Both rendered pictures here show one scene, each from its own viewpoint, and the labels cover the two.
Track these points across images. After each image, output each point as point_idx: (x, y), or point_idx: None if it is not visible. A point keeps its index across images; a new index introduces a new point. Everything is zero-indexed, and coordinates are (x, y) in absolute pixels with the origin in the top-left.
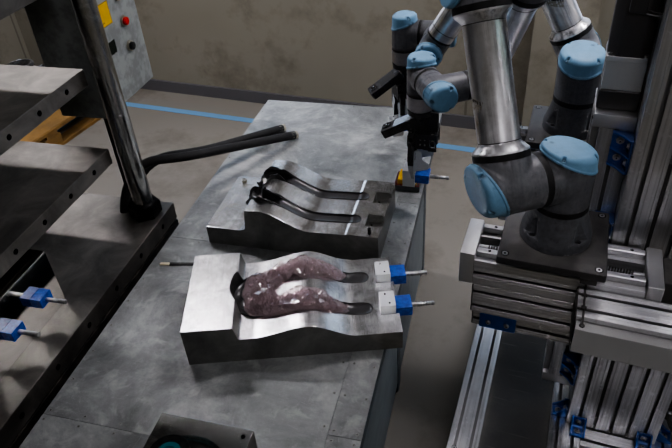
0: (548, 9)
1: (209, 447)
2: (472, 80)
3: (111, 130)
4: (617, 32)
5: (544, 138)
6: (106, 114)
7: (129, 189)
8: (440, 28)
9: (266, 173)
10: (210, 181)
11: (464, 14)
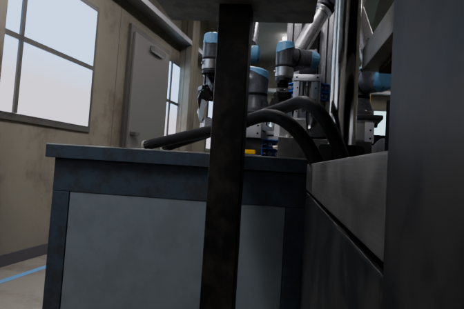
0: None
1: None
2: (369, 30)
3: (360, 25)
4: (316, 40)
5: None
6: (360, 2)
7: (355, 116)
8: (256, 38)
9: (305, 116)
10: (262, 156)
11: (364, 1)
